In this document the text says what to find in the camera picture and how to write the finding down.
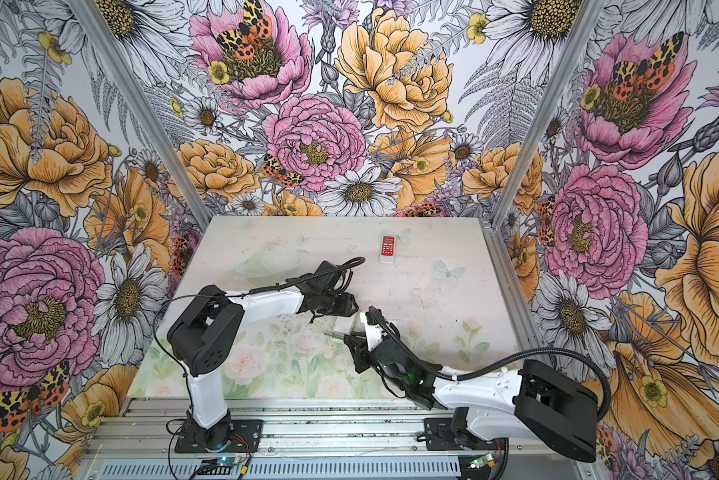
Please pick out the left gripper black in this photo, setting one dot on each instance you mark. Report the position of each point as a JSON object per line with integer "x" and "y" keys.
{"x": 345, "y": 309}

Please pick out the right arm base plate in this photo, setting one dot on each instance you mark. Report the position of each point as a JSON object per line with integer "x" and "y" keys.
{"x": 451, "y": 434}

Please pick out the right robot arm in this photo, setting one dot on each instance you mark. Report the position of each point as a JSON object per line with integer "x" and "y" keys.
{"x": 520, "y": 398}

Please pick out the aluminium frame rail front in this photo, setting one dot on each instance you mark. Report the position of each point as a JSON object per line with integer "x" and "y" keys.
{"x": 292, "y": 428}

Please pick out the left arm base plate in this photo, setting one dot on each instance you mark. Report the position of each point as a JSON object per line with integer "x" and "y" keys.
{"x": 228, "y": 436}

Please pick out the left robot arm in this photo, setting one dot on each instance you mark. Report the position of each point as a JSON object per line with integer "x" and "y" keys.
{"x": 203, "y": 335}

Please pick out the right circuit board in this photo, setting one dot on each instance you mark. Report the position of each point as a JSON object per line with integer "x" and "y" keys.
{"x": 485, "y": 461}

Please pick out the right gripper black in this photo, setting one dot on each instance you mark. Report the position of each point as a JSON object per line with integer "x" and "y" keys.
{"x": 359, "y": 357}

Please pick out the left circuit board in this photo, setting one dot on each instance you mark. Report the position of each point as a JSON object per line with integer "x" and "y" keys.
{"x": 223, "y": 463}

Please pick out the red white remote control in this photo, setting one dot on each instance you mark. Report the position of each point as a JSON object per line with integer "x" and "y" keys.
{"x": 387, "y": 251}

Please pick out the circuit board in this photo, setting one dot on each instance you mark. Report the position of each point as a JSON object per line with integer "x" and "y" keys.
{"x": 485, "y": 461}
{"x": 223, "y": 463}

